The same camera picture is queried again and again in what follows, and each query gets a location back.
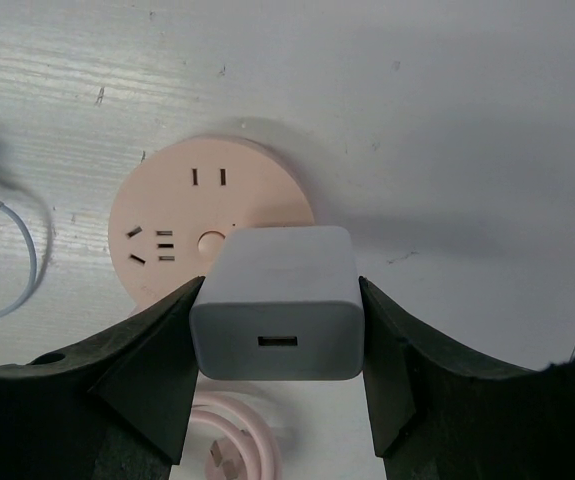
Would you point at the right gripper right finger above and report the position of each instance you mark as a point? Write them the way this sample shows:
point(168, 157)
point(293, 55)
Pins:
point(441, 410)

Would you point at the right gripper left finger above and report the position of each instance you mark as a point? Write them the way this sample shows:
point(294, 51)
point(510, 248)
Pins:
point(115, 405)

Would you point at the white USB charger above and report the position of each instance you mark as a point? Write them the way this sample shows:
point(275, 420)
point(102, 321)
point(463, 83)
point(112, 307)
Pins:
point(281, 304)

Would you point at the pink round power strip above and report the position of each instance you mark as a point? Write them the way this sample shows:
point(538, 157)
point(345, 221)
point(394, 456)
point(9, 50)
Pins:
point(172, 214)

